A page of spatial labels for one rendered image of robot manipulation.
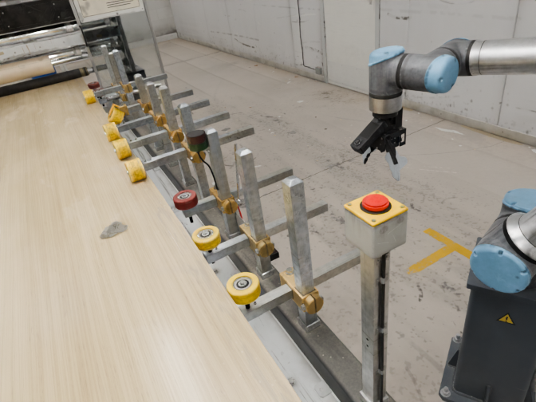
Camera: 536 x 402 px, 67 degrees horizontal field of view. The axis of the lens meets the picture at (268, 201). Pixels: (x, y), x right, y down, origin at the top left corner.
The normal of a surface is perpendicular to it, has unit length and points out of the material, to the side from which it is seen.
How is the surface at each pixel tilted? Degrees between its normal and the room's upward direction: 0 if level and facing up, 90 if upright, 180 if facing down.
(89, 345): 0
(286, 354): 0
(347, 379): 0
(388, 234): 90
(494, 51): 58
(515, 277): 94
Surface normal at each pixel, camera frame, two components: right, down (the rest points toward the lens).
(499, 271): -0.70, 0.52
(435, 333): -0.14, -0.84
